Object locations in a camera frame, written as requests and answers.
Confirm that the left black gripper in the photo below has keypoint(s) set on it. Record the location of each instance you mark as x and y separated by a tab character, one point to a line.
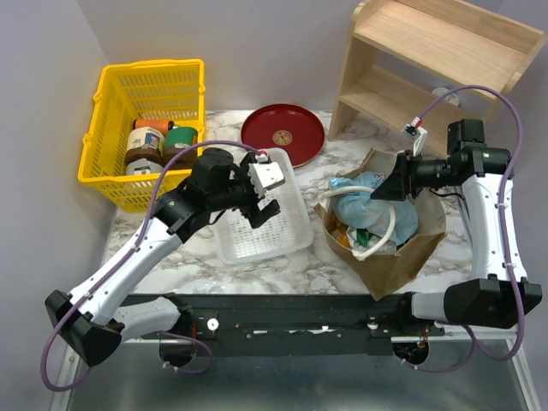
259	217

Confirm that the light blue plastic grocery bag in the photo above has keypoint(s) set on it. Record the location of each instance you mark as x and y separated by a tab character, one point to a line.
358	210

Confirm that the white plastic perforated basket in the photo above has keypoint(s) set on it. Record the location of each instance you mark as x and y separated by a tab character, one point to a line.
287	232

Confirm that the yellow plastic shopping basket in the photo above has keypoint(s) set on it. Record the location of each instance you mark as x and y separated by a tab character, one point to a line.
146	118

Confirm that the wooden shelf unit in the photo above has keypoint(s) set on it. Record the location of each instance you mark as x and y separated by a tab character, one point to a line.
397	52

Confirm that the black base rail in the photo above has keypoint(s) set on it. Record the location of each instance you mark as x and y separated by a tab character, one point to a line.
298	325

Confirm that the green snack packet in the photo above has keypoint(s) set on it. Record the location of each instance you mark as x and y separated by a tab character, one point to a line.
361	240

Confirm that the orange capped bottle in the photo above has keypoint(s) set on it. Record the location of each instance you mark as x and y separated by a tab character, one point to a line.
163	126

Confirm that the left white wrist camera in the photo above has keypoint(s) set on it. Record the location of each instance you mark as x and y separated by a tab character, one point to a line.
265	175

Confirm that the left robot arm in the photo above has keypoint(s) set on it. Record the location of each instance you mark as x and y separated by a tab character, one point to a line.
92	319

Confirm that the red round tray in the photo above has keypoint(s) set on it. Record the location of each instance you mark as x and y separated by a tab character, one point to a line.
290	127

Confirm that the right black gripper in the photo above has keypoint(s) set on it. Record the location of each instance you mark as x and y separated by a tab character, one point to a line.
402	181

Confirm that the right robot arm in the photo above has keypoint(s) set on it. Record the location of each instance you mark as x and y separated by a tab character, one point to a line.
499	294

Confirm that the green lidded brown jar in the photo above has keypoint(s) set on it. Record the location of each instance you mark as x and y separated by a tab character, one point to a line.
177	140

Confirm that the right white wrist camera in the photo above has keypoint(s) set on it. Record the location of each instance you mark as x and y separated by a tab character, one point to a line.
417	133

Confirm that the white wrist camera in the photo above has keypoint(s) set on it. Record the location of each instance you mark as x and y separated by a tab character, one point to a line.
265	175
417	133

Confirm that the grey white packaged item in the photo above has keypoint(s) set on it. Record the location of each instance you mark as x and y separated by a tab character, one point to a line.
142	167

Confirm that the white round wall fixture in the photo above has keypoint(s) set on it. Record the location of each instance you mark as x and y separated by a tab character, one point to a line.
451	98

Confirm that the brown paper bag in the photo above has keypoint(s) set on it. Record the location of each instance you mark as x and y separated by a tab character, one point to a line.
385	273

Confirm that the orange packaged food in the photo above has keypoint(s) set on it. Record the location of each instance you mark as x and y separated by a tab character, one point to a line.
338	232

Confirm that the white labelled brown jar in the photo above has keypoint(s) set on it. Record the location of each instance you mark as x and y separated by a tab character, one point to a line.
145	143

